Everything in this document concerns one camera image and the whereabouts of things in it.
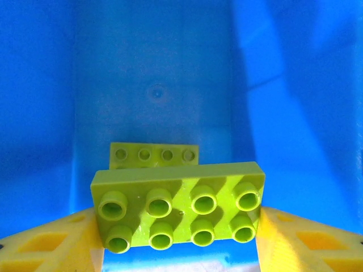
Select blue plastic bin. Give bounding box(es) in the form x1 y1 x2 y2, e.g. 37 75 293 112
0 0 363 272

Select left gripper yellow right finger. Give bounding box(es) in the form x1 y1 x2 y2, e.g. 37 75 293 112
256 206 363 272

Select green lego brick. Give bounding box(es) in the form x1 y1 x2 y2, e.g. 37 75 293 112
90 161 267 255
109 142 200 170

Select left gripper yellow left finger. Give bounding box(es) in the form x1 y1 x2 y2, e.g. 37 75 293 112
0 207 105 272

